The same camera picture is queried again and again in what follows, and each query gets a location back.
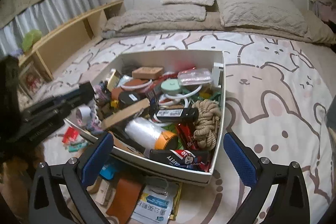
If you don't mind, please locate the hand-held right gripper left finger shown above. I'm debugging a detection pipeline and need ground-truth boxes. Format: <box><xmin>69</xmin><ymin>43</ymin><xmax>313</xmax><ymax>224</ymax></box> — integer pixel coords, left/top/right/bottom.
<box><xmin>28</xmin><ymin>132</ymin><xmax>114</xmax><ymax>224</ymax></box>

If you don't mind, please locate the wooden block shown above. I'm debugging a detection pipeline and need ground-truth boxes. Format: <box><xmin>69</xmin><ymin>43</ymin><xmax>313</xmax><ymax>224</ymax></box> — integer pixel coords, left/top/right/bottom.
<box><xmin>131</xmin><ymin>67</ymin><xmax>164</xmax><ymax>80</ymax></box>

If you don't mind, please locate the bear printed blanket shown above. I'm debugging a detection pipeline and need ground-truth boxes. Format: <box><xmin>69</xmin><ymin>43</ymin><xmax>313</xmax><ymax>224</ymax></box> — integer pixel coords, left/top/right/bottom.
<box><xmin>42</xmin><ymin>31</ymin><xmax>336</xmax><ymax>224</ymax></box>

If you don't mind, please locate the white and blue sachet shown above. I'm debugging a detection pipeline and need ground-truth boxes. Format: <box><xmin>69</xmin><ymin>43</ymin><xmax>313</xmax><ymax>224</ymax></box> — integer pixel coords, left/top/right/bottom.
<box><xmin>131</xmin><ymin>183</ymin><xmax>175</xmax><ymax>224</ymax></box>

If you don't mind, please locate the black snack packet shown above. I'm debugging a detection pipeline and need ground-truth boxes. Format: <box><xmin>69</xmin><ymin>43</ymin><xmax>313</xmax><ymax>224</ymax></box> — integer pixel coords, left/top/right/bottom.
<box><xmin>150</xmin><ymin>148</ymin><xmax>210</xmax><ymax>169</ymax></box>

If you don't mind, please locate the white plastic stand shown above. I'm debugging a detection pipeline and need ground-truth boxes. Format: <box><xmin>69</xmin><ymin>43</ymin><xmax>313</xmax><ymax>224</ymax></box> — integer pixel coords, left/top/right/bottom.
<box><xmin>211</xmin><ymin>63</ymin><xmax>223</xmax><ymax>89</ymax></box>

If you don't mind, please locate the clear press-on nails case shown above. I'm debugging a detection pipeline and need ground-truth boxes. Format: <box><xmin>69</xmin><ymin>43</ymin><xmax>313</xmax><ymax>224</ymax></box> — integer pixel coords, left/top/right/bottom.
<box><xmin>177</xmin><ymin>68</ymin><xmax>213</xmax><ymax>86</ymax></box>

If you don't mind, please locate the beige duvet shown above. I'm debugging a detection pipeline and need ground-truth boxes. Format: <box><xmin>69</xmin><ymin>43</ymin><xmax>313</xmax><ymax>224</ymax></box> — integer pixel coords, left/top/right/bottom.
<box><xmin>101</xmin><ymin>10</ymin><xmax>336</xmax><ymax>45</ymax></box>

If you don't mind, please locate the mint green round device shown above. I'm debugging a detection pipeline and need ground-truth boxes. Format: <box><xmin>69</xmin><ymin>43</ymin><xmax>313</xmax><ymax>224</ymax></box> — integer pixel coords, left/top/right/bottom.
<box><xmin>161</xmin><ymin>80</ymin><xmax>181</xmax><ymax>96</ymax></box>

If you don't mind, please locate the yellow striped box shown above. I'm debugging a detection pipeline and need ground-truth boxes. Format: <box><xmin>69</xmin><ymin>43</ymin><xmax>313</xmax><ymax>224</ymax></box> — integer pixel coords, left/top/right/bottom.
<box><xmin>106</xmin><ymin>69</ymin><xmax>121</xmax><ymax>89</ymax></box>

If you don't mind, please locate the brown leather sleeve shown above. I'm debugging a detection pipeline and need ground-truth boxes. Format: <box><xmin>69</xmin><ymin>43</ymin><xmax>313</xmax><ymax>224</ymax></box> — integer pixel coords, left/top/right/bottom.
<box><xmin>105</xmin><ymin>178</ymin><xmax>143</xmax><ymax>224</ymax></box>

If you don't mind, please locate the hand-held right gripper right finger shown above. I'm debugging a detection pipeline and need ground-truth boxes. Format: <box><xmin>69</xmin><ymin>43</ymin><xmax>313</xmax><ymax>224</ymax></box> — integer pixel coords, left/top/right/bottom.
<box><xmin>223</xmin><ymin>132</ymin><xmax>311</xmax><ymax>224</ymax></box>

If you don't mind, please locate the clear film roll orange core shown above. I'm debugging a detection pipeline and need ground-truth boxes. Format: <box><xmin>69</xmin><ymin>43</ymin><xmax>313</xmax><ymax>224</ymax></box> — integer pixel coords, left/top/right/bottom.
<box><xmin>125</xmin><ymin>118</ymin><xmax>179</xmax><ymax>151</ymax></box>

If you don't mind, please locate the folded textured quilt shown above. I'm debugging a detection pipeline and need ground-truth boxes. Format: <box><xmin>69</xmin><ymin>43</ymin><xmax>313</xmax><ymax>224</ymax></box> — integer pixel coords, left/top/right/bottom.
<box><xmin>105</xmin><ymin>5</ymin><xmax>206</xmax><ymax>31</ymax></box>

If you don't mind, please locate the black bottle white label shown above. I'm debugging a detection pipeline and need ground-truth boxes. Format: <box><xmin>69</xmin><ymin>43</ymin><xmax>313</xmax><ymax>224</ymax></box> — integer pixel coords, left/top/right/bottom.
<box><xmin>154</xmin><ymin>107</ymin><xmax>199</xmax><ymax>123</ymax></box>

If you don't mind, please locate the pale blue curtain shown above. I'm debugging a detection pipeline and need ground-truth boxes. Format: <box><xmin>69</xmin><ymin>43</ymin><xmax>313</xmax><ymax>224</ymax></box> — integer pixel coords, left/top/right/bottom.
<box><xmin>0</xmin><ymin>0</ymin><xmax>101</xmax><ymax>56</ymax></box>

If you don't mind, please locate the wooden shelf unit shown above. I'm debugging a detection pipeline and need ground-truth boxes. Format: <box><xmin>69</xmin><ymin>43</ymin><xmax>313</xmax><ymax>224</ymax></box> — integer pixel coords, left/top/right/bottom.
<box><xmin>18</xmin><ymin>0</ymin><xmax>124</xmax><ymax>83</ymax></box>

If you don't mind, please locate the white cardboard box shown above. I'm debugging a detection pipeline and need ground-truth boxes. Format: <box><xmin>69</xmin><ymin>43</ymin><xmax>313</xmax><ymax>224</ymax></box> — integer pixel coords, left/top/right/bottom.
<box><xmin>64</xmin><ymin>49</ymin><xmax>226</xmax><ymax>186</ymax></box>

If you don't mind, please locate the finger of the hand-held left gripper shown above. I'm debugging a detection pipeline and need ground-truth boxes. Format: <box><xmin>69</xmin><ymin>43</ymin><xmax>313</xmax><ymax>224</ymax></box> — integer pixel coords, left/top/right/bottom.
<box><xmin>25</xmin><ymin>98</ymin><xmax>79</xmax><ymax>123</ymax></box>
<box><xmin>52</xmin><ymin>82</ymin><xmax>95</xmax><ymax>106</ymax></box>

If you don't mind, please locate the pile of clothes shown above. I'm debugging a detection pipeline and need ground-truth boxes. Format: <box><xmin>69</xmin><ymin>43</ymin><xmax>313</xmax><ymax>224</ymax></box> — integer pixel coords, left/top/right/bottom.
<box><xmin>315</xmin><ymin>0</ymin><xmax>336</xmax><ymax>24</ymax></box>

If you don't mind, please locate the black round container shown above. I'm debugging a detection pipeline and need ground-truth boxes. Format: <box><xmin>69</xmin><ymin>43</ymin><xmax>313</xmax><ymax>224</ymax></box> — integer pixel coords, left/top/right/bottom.
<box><xmin>118</xmin><ymin>91</ymin><xmax>139</xmax><ymax>109</ymax></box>

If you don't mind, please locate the large textured pillow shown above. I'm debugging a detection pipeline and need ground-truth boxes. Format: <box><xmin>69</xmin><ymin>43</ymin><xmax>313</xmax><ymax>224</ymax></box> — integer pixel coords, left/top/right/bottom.
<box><xmin>217</xmin><ymin>0</ymin><xmax>308</xmax><ymax>37</ymax></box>

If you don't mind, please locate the framed picture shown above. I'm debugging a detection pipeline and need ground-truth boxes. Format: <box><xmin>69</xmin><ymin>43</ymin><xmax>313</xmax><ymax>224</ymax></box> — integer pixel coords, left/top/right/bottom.
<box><xmin>18</xmin><ymin>61</ymin><xmax>44</xmax><ymax>100</ymax></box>

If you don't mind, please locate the multicolour crocheted cloth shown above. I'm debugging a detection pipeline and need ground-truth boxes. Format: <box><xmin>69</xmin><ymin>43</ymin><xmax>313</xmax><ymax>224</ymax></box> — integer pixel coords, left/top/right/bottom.
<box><xmin>88</xmin><ymin>84</ymin><xmax>111</xmax><ymax>135</ymax></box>

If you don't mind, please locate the blue packet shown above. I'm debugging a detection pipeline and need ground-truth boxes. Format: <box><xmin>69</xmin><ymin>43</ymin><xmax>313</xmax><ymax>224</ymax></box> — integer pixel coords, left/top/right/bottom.
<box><xmin>101</xmin><ymin>164</ymin><xmax>117</xmax><ymax>180</ymax></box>

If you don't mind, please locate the red paper packet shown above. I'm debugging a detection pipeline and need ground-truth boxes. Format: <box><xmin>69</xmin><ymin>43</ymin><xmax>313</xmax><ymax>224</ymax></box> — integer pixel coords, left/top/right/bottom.
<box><xmin>63</xmin><ymin>127</ymin><xmax>79</xmax><ymax>144</ymax></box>

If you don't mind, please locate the coiled jute rope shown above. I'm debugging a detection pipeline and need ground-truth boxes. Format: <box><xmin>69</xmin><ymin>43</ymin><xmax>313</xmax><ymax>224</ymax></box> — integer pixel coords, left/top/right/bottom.
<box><xmin>192</xmin><ymin>100</ymin><xmax>222</xmax><ymax>148</ymax></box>

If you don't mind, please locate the white tape roll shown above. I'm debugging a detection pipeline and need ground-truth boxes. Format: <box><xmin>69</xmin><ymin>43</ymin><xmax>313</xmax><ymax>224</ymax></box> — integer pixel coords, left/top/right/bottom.
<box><xmin>76</xmin><ymin>106</ymin><xmax>92</xmax><ymax>125</ymax></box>

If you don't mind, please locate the brown leather pouch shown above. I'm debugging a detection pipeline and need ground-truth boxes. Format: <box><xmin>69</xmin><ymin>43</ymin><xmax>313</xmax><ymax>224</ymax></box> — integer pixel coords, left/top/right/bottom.
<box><xmin>119</xmin><ymin>80</ymin><xmax>147</xmax><ymax>90</ymax></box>

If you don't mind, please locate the red flat box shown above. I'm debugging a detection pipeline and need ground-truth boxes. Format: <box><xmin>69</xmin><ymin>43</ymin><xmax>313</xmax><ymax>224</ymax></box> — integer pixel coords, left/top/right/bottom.
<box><xmin>176</xmin><ymin>123</ymin><xmax>210</xmax><ymax>151</ymax></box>

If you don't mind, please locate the green plush toy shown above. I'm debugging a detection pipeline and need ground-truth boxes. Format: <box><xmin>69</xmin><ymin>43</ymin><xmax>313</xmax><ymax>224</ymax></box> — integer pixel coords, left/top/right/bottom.
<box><xmin>22</xmin><ymin>30</ymin><xmax>42</xmax><ymax>52</ymax></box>

